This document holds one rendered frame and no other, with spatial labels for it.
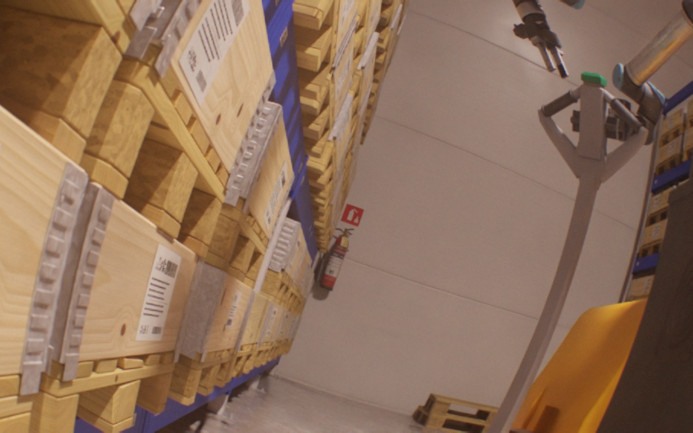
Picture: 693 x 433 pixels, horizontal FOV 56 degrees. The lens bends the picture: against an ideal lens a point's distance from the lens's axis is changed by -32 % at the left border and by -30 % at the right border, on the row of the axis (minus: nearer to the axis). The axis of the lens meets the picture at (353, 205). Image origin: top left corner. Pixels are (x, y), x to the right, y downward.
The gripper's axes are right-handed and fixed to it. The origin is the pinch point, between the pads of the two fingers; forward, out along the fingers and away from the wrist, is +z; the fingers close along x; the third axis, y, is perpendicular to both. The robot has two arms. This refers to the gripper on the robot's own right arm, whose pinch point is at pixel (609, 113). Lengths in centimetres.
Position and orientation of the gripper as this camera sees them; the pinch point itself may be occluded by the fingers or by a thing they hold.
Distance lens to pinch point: 228.8
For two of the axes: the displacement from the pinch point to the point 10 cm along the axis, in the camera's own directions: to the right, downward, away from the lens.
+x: 1.4, -9.9, -0.5
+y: -6.6, -1.3, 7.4
